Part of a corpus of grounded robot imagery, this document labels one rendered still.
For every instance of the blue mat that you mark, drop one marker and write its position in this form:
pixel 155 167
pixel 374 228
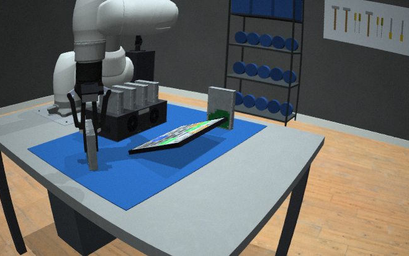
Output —
pixel 127 180

